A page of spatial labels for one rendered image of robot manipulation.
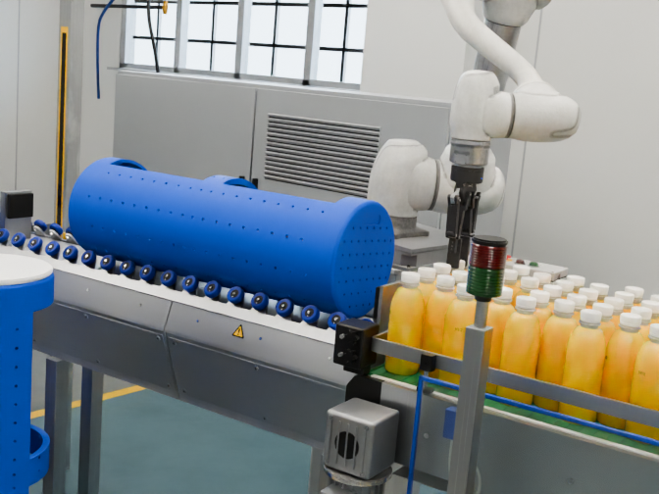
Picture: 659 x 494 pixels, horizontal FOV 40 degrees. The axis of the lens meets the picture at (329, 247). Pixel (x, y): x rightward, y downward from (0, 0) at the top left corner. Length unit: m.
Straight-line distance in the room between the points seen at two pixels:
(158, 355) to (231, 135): 2.14
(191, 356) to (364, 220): 0.59
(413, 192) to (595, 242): 2.24
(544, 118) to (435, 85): 2.80
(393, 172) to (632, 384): 1.11
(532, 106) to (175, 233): 0.92
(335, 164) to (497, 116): 1.99
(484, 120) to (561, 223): 2.82
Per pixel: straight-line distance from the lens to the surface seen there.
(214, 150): 4.53
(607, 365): 1.82
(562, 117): 2.10
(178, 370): 2.44
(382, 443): 1.85
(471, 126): 2.05
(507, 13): 2.53
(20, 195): 2.97
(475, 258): 1.59
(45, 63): 7.55
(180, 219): 2.31
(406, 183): 2.63
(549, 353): 1.85
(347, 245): 2.07
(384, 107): 3.83
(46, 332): 2.81
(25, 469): 2.19
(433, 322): 1.93
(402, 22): 5.01
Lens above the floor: 1.51
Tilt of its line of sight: 11 degrees down
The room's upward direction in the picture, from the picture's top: 5 degrees clockwise
